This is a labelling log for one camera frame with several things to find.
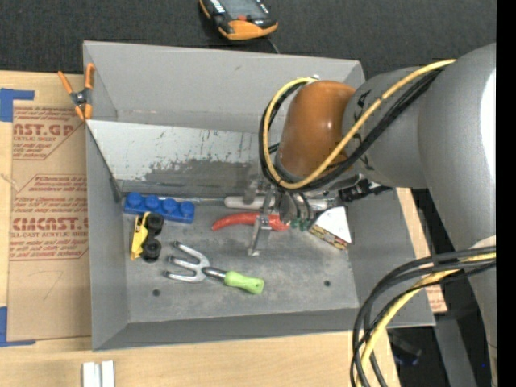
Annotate green-handled metal garden fork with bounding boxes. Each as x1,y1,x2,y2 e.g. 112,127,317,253
162,240,266,296

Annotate white patterned box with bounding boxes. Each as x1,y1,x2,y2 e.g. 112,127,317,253
307,206,353,252

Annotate red toy chili pepper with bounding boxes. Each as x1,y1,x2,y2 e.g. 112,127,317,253
211,212,290,233

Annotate yellow toy truck black wheels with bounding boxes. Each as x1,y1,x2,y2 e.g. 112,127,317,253
129,211,165,264

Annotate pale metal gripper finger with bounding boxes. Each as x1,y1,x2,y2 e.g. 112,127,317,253
261,190,277,219
247,215,274,256

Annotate black cylinder on white bracket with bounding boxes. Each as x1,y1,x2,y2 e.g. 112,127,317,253
322,175,394,211

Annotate blue four-stud toy brick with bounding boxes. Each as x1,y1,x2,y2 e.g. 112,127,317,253
123,192,196,226

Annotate grey metal bin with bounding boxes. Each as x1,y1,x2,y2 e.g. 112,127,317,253
82,40,437,352

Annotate white oblong handle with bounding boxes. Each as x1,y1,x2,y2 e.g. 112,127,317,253
223,187,276,210

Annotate brown cardboard board red print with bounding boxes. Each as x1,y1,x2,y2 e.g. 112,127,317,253
0,69,447,343

